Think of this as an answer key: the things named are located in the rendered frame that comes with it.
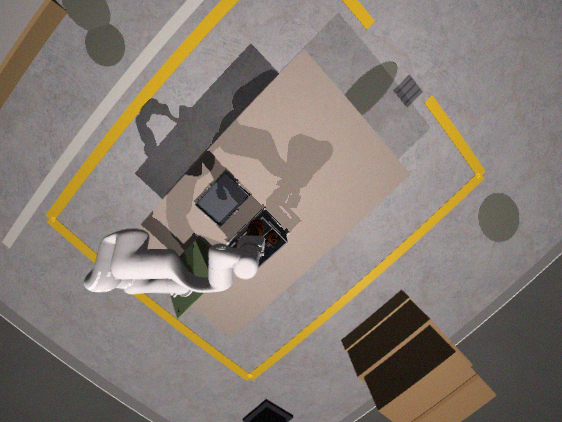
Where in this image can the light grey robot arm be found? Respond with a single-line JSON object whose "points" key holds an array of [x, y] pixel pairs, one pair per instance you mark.
{"points": [[162, 270]]}

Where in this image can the brown glass bottle with red label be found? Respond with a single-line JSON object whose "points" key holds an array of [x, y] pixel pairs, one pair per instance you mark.
{"points": [[255, 227]]}

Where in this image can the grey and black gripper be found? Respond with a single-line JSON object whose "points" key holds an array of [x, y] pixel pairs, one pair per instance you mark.
{"points": [[258, 240]]}

